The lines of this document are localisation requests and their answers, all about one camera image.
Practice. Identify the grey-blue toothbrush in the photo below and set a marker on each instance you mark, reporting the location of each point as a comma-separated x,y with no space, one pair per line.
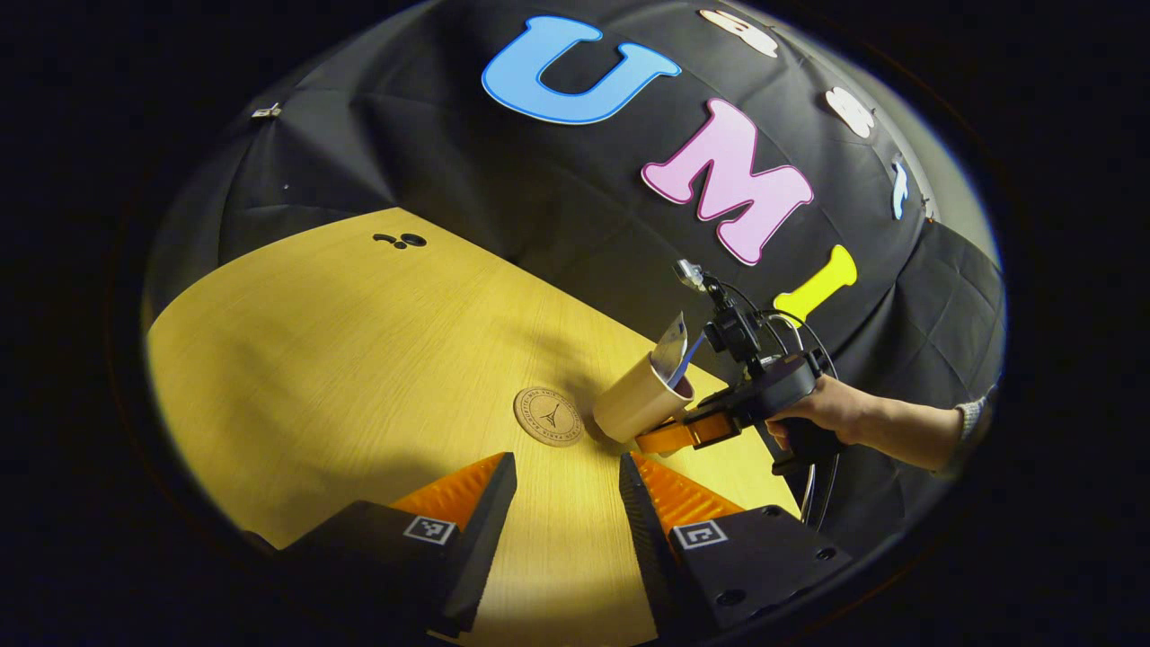
690,358

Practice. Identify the round cork coaster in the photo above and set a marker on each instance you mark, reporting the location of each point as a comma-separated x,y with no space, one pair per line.
549,416

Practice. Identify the small white tag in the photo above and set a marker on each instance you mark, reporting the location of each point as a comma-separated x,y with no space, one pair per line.
267,111

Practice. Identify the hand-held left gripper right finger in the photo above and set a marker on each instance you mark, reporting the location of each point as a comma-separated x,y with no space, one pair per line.
651,548

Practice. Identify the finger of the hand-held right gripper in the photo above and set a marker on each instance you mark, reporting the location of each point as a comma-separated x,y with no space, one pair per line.
669,438

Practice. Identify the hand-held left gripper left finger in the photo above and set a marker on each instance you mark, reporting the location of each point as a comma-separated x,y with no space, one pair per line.
476,548

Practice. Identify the white toothpaste tube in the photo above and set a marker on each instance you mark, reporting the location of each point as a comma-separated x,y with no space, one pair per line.
669,346

